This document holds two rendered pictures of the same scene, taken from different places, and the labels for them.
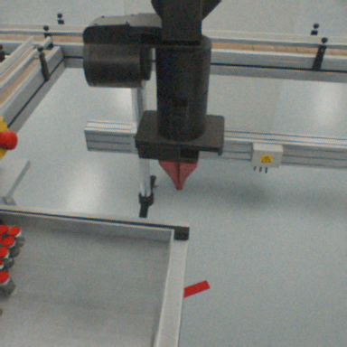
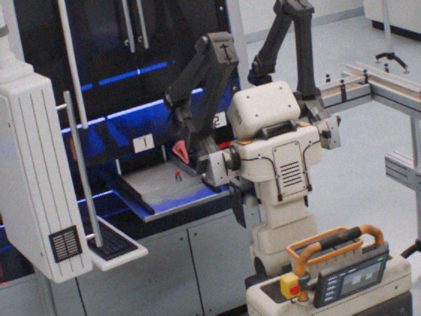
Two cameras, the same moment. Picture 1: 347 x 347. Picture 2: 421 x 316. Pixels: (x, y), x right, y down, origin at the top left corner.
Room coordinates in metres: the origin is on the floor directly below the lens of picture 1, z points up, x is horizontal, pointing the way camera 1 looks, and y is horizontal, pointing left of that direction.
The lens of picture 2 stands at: (-1.50, -2.90, 2.32)
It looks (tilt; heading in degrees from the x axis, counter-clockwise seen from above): 21 degrees down; 62
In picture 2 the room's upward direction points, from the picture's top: 10 degrees counter-clockwise
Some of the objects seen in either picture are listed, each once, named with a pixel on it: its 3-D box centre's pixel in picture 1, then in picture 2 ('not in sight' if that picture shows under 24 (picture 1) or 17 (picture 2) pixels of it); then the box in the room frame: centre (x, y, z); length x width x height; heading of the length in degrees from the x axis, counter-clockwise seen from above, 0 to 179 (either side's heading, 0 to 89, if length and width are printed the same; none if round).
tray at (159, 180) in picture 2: not in sight; (156, 176); (-0.03, 0.33, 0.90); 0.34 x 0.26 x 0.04; 83
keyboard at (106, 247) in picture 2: not in sight; (99, 235); (-0.40, 0.16, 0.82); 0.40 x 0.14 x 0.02; 91
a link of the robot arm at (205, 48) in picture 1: (177, 63); (265, 82); (0.34, -0.01, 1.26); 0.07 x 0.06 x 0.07; 84
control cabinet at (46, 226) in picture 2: not in sight; (25, 165); (-0.62, 0.18, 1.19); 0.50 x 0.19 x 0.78; 91
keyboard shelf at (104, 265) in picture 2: not in sight; (91, 245); (-0.44, 0.16, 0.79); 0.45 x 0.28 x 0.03; 91
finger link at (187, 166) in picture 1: (171, 160); not in sight; (0.35, 0.00, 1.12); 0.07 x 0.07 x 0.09; 82
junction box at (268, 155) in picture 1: (266, 155); not in sight; (1.12, -0.40, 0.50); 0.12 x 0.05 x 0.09; 83
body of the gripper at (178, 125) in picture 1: (182, 114); not in sight; (0.34, -0.02, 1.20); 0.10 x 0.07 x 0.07; 82
